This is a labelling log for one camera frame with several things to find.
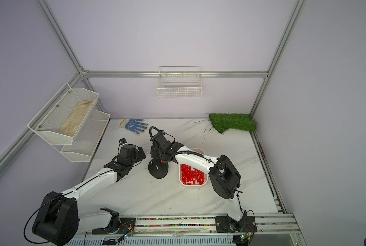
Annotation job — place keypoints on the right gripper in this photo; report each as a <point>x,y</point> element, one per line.
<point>155,152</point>

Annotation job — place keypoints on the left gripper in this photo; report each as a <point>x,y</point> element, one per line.
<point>139,158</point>

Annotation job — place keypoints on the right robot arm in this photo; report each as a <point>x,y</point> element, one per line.
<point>224,177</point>

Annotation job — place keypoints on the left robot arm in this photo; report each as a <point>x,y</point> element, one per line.
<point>59,217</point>

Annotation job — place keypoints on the red sleeves pile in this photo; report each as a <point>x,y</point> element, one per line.
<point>191,177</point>

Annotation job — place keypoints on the blue dotted work glove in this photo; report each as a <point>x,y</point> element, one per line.
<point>135,125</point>

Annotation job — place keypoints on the white tray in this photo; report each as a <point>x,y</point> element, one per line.
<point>182,161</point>

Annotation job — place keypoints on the lower white mesh shelf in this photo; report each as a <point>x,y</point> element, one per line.
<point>88,138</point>

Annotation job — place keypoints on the white mesh shelf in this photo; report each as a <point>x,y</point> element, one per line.
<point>50,118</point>
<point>88,138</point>

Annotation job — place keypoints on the green artificial grass mat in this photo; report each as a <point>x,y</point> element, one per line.
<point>223,122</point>

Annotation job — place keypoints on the beige cloth in shelf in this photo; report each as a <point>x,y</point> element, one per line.
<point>72,123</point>

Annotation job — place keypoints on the upper white mesh shelf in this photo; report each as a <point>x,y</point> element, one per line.
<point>50,118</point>

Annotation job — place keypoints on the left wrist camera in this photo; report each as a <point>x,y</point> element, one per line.
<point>122,141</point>

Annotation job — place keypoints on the white wire wall basket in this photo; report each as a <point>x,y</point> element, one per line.
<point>178,82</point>

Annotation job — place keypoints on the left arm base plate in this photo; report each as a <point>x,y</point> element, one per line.
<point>117,226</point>

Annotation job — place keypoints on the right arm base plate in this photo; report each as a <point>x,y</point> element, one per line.
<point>225,224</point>

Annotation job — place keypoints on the aluminium mounting rail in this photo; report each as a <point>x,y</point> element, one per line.
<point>205,224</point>

